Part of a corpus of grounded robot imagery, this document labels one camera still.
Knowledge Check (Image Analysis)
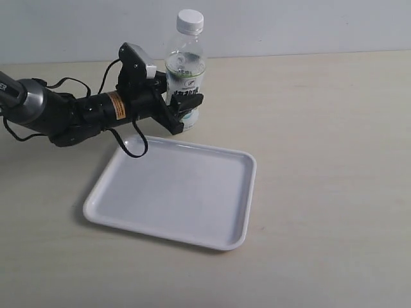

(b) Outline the white bottle cap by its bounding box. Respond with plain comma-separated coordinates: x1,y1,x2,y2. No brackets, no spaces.
176,9,204,35

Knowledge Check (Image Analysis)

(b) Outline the white rectangular plastic tray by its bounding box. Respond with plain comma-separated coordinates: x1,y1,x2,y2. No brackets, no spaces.
83,137,257,251

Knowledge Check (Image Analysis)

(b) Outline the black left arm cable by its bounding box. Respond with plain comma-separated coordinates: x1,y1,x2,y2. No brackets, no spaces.
0,58,149,158

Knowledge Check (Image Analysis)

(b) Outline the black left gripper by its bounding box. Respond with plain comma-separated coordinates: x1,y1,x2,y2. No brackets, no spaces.
102,71,204,135

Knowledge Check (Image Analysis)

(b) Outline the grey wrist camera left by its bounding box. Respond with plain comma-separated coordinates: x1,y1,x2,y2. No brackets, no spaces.
118,42,157,83

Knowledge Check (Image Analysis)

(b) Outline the clear plastic drink bottle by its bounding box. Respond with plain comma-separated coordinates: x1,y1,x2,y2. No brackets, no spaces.
164,27,206,132

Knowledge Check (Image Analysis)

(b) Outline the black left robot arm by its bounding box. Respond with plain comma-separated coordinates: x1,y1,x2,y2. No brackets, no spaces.
1,69,204,148

